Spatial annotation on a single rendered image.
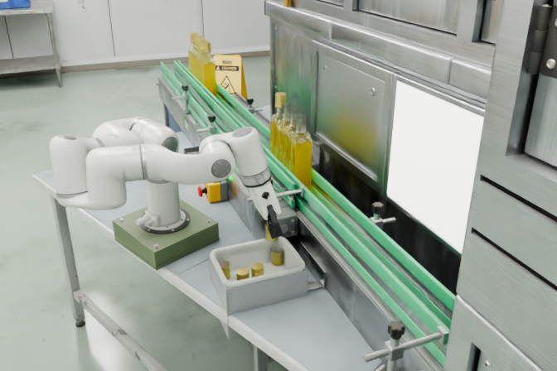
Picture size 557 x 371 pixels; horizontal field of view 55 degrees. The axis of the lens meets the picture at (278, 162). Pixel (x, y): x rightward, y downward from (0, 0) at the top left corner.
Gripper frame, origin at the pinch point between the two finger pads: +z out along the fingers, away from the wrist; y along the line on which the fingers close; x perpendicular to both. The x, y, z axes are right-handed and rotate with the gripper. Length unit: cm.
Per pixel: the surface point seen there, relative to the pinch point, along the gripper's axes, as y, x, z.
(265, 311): -11.8, 10.4, 15.0
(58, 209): 94, 65, 14
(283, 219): 9.7, -5.5, 5.9
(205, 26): 612, -102, 69
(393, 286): -36.3, -14.5, 1.8
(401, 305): -39.3, -14.2, 4.4
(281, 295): -9.4, 4.9, 14.2
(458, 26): -23, -46, -43
